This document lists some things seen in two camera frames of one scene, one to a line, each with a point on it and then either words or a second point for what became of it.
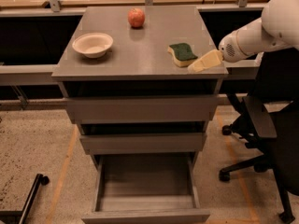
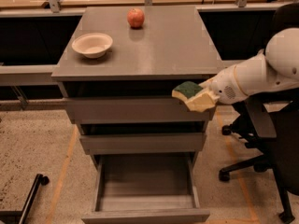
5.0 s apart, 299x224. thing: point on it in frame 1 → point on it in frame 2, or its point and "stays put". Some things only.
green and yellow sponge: x=181 y=53 → x=185 y=90
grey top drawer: x=139 y=110 stays put
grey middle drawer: x=143 y=143 stays put
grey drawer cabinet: x=141 y=117 stays put
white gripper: x=229 y=50 → x=224 y=85
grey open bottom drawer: x=146 y=189 stays put
